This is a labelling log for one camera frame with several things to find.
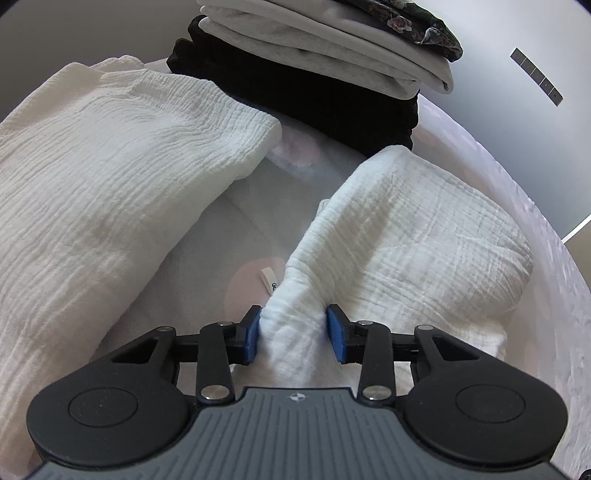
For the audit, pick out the dark floral folded garment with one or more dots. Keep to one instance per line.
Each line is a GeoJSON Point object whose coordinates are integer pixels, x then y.
{"type": "Point", "coordinates": [414, 23]}

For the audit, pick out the grey wall switch panel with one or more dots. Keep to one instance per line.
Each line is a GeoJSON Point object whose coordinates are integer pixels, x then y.
{"type": "Point", "coordinates": [540, 79]}

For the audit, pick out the white folded garments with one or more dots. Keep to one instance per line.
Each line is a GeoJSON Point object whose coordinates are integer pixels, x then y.
{"type": "Point", "coordinates": [332, 39]}

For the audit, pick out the black folded garments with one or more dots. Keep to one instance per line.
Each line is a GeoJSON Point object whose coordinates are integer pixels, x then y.
{"type": "Point", "coordinates": [362, 119]}

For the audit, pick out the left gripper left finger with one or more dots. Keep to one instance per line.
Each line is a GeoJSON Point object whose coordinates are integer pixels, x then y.
{"type": "Point", "coordinates": [220, 345]}

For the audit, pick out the white muslin cloth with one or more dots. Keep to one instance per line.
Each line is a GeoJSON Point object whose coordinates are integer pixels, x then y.
{"type": "Point", "coordinates": [403, 242]}
{"type": "Point", "coordinates": [104, 169]}

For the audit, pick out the folded white muslin cloth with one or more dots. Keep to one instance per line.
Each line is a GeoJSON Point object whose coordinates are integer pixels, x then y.
{"type": "Point", "coordinates": [104, 169]}

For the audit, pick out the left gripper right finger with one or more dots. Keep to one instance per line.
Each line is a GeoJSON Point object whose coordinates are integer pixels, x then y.
{"type": "Point", "coordinates": [368, 344]}

